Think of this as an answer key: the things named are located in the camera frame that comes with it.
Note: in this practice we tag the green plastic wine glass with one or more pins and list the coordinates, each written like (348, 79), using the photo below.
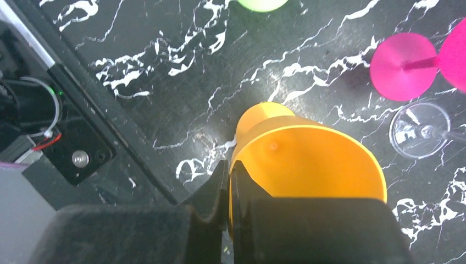
(262, 6)

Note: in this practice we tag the orange plastic wine glass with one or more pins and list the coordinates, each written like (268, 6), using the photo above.
(290, 156)

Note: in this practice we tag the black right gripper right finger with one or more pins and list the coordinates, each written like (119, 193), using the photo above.
(266, 229)

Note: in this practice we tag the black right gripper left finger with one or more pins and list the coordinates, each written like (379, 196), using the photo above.
(190, 232)

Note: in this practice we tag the magenta plastic wine glass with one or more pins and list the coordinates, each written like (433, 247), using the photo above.
(404, 66)

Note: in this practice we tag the clear wine glass centre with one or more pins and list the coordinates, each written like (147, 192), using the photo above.
(421, 129)

